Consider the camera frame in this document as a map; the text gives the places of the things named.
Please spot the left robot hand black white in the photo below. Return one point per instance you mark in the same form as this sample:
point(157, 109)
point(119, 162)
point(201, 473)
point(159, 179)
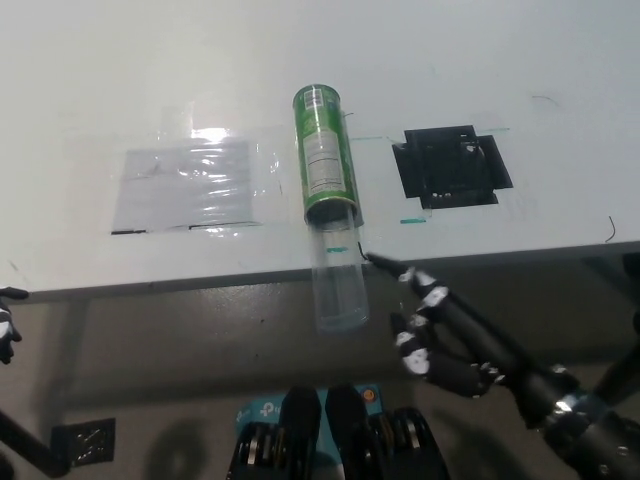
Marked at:
point(6, 325)

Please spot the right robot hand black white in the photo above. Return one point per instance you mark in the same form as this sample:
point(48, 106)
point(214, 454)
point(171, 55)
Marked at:
point(450, 325)

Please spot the clear plastic chips tray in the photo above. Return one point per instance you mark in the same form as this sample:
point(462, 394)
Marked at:
point(340, 290)

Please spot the robot body black blocks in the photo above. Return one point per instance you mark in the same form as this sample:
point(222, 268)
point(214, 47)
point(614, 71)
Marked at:
point(345, 440)

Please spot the green chips can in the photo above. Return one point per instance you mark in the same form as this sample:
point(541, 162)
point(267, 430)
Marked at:
point(324, 155)

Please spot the black table leg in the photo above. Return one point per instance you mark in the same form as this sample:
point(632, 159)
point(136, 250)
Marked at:
point(27, 445)
point(620, 370)

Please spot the black tape floor patch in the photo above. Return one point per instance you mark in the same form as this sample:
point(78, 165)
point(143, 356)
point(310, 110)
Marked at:
point(87, 442)

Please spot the black tape square marker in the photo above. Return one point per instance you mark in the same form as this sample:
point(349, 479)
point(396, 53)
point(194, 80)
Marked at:
point(450, 167)

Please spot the teal router box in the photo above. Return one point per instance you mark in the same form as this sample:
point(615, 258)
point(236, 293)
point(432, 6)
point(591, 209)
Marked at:
point(260, 412)

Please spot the clear plastic film sheet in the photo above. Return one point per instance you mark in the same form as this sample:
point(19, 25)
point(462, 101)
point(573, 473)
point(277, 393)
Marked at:
point(172, 175)

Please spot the clear taped plastic sheet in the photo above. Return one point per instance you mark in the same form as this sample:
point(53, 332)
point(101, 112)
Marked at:
point(187, 187)

